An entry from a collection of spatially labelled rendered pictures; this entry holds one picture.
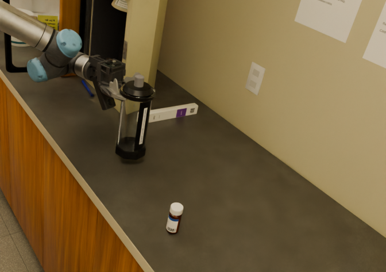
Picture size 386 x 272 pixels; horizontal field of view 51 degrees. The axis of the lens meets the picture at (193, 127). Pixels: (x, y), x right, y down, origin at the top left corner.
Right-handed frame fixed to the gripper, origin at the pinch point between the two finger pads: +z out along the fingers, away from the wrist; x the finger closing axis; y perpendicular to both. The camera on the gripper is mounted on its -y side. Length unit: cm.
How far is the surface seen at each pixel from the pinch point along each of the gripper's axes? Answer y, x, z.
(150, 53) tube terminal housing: 2.3, 28.7, -20.5
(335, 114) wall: -1, 44, 48
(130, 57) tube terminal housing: 1.8, 20.5, -22.7
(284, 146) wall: -21, 48, 33
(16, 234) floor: -113, 4, -81
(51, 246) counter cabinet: -82, -7, -35
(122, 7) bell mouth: 17.4, 23.8, -31.5
